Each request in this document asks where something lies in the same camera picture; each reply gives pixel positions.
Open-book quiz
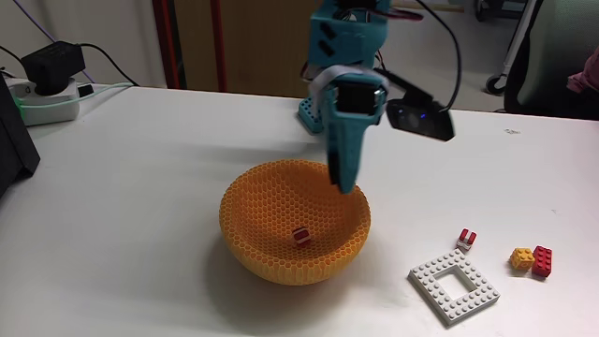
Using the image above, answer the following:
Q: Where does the small red white cube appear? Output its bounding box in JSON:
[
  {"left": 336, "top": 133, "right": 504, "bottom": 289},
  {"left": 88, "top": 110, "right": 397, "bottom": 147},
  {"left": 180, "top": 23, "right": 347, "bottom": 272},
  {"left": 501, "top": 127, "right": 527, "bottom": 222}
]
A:
[
  {"left": 456, "top": 227, "right": 478, "bottom": 251},
  {"left": 291, "top": 227, "right": 313, "bottom": 248}
]

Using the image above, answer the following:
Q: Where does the yellow toy brick cube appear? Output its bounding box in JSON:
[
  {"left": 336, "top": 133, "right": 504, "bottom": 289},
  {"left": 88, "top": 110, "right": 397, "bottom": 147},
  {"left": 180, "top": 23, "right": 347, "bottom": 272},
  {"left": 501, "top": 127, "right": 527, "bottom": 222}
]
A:
[{"left": 509, "top": 247, "right": 536, "bottom": 271}]

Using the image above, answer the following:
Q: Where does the orange honeycomb bowl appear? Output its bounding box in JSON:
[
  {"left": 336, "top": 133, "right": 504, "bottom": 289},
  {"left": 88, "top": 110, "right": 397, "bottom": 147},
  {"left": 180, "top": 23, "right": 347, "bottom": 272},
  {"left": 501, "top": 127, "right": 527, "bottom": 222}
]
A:
[{"left": 218, "top": 158, "right": 373, "bottom": 286}]

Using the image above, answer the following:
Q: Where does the wooden cabinet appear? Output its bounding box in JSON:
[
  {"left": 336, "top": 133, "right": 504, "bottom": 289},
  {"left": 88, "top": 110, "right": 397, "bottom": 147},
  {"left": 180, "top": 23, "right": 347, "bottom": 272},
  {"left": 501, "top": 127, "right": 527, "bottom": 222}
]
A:
[{"left": 173, "top": 0, "right": 324, "bottom": 99}]

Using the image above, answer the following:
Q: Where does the white wheeled stand leg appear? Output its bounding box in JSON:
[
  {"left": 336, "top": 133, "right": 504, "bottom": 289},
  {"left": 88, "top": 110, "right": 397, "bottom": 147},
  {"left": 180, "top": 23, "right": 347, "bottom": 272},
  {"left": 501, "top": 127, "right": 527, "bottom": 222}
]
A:
[{"left": 485, "top": 0, "right": 539, "bottom": 96}]

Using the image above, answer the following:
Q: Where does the dark office chair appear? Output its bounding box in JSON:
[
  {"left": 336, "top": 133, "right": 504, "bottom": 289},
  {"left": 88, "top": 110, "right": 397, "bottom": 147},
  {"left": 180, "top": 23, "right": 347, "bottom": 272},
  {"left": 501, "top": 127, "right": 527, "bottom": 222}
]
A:
[{"left": 503, "top": 0, "right": 599, "bottom": 122}]

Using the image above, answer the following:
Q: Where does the red toy brick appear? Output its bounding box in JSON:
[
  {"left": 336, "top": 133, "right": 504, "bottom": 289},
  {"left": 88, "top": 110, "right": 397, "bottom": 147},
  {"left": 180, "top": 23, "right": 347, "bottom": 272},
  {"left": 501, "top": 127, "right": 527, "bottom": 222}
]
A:
[{"left": 531, "top": 244, "right": 553, "bottom": 278}]

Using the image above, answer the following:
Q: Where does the person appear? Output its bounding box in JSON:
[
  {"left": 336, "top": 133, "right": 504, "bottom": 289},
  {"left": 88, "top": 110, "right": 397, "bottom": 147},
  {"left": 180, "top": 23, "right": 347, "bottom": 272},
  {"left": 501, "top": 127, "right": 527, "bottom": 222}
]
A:
[{"left": 565, "top": 46, "right": 599, "bottom": 95}]

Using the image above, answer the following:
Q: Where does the white power strip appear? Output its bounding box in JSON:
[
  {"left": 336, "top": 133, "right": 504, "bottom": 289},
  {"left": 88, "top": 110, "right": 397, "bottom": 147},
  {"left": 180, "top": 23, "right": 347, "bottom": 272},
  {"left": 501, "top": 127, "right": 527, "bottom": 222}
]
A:
[{"left": 4, "top": 77, "right": 81, "bottom": 127}]

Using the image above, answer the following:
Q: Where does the black power adapter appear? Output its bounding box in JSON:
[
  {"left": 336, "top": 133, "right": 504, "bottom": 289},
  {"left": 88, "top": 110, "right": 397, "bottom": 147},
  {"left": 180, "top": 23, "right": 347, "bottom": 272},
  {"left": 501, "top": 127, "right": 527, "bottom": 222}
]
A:
[{"left": 21, "top": 40, "right": 87, "bottom": 96}]

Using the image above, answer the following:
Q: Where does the black box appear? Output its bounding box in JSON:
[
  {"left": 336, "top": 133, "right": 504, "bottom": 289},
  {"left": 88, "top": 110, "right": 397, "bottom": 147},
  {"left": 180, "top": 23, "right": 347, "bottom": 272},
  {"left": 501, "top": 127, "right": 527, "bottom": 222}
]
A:
[{"left": 0, "top": 74, "right": 42, "bottom": 198}]

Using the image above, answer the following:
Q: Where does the white strap on gripper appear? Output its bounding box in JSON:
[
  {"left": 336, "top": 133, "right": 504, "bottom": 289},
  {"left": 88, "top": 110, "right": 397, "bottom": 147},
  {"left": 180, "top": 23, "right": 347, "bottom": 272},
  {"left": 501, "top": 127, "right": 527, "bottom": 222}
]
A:
[{"left": 308, "top": 64, "right": 390, "bottom": 110}]

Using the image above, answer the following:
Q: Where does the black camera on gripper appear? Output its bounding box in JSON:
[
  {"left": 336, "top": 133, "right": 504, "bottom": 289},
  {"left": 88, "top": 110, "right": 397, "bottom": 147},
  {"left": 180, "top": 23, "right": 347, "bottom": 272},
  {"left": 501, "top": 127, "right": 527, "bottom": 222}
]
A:
[{"left": 373, "top": 67, "right": 456, "bottom": 142}]

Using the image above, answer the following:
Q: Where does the black camera cable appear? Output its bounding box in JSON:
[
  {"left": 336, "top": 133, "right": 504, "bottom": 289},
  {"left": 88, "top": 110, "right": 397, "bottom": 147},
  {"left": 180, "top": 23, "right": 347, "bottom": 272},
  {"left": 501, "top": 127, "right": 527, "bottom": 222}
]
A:
[{"left": 414, "top": 0, "right": 464, "bottom": 113}]

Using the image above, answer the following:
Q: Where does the white toy brick frame plate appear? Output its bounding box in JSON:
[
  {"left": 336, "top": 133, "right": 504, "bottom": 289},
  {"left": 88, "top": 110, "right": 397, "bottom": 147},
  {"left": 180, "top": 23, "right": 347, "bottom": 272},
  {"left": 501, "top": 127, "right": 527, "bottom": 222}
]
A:
[{"left": 407, "top": 248, "right": 502, "bottom": 327}]

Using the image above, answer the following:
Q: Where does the red vertical frame bar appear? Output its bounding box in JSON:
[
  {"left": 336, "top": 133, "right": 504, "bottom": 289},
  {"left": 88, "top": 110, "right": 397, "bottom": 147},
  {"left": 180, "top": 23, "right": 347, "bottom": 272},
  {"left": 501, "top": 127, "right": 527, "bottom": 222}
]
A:
[
  {"left": 209, "top": 0, "right": 228, "bottom": 94},
  {"left": 152, "top": 0, "right": 182, "bottom": 90}
]

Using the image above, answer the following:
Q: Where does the black adapter cable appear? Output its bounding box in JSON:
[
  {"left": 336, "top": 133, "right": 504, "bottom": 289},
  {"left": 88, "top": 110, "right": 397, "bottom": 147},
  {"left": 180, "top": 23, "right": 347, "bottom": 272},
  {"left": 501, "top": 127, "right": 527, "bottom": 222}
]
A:
[{"left": 77, "top": 42, "right": 140, "bottom": 88}]

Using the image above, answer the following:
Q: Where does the green cable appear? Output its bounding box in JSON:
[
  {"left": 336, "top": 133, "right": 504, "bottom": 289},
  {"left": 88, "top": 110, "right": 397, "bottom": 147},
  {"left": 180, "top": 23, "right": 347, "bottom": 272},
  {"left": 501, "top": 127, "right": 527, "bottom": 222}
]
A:
[{"left": 12, "top": 81, "right": 136, "bottom": 111}]

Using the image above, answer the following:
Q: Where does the purple cable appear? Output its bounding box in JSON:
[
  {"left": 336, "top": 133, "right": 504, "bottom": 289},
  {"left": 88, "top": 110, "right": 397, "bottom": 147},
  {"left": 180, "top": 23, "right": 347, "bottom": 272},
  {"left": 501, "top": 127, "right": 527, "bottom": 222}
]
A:
[{"left": 12, "top": 0, "right": 97, "bottom": 85}]

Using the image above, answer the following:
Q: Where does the thin black cable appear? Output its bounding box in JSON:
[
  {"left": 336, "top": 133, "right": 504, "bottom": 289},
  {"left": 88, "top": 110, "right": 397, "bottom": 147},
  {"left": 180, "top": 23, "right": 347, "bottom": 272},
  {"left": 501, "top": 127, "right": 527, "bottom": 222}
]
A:
[{"left": 0, "top": 43, "right": 24, "bottom": 62}]

